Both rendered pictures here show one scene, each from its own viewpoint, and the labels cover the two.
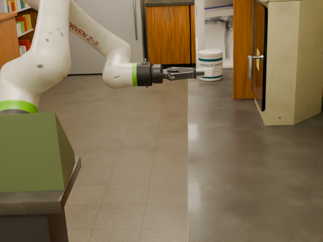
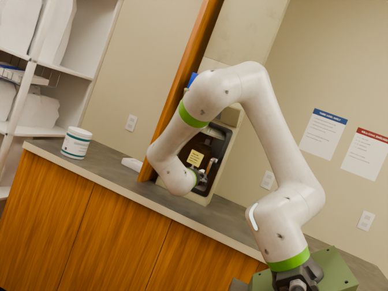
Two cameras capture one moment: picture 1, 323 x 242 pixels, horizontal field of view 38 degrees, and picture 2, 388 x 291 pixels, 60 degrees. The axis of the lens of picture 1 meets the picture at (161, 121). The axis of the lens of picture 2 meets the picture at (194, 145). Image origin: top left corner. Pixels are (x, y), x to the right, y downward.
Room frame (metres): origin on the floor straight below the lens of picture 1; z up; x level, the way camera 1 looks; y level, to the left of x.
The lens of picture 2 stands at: (1.62, 1.43, 1.44)
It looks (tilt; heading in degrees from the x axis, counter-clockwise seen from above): 6 degrees down; 279
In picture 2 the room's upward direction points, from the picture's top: 21 degrees clockwise
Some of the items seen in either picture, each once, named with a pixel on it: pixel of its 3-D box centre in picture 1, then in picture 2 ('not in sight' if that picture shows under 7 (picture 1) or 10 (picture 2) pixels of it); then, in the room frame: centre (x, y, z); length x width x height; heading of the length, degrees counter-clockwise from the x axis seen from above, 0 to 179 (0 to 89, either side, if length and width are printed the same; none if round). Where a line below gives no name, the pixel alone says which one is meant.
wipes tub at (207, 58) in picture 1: (210, 65); (76, 142); (2.51, -0.28, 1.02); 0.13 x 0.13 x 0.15
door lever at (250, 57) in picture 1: (254, 66); (209, 166); (1.78, -0.37, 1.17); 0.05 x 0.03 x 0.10; 86
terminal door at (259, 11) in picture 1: (258, 54); (195, 154); (1.89, -0.41, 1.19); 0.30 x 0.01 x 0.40; 176
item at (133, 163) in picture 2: not in sight; (137, 165); (2.24, -0.59, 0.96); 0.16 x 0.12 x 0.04; 167
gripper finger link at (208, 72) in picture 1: (204, 72); not in sight; (1.79, -0.18, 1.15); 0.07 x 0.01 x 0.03; 86
